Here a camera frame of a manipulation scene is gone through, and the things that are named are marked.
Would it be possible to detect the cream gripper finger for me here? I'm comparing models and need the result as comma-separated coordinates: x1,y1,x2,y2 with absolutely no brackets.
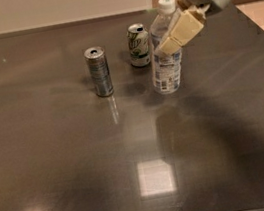
174,0,188,10
154,5,206,57

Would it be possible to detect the clear plastic water bottle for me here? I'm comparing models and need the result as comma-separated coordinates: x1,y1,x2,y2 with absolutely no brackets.
149,0,182,95

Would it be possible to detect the white green 7up can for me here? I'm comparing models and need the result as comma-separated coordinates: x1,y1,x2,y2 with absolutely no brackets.
127,23,150,67

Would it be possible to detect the tall silver energy drink can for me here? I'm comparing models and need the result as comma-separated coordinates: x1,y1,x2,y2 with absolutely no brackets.
83,46,113,97

